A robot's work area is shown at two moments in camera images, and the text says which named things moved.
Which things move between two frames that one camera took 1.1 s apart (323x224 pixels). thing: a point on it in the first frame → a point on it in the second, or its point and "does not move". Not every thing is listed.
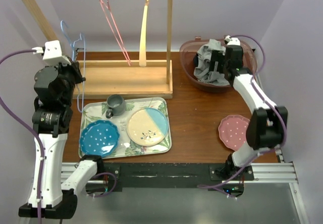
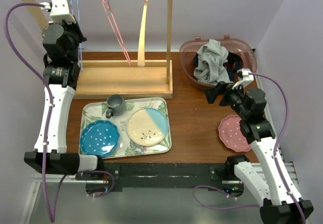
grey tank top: x=202 y=72 does not move
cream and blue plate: x=147 y=126 does not move
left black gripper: x=74 y=67 → x=74 y=26
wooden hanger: x=143 y=47 does not move
